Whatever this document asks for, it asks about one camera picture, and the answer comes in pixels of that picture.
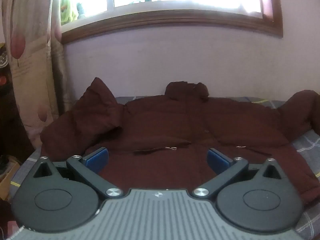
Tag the cardboard box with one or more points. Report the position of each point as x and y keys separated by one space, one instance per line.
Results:
x=7 y=172

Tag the grey plaid bed sheet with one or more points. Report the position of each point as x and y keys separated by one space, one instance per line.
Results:
x=308 y=180

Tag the dark red padded jacket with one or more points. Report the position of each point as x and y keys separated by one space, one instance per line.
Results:
x=175 y=120

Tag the wooden framed window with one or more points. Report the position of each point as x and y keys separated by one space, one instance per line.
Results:
x=175 y=2

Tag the green plush toy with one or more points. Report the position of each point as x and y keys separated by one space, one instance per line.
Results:
x=67 y=11

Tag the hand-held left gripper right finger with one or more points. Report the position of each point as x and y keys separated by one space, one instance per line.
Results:
x=218 y=160

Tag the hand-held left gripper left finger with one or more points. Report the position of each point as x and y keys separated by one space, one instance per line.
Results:
x=97 y=158

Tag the beige patterned curtain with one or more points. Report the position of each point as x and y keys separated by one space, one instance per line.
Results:
x=32 y=62

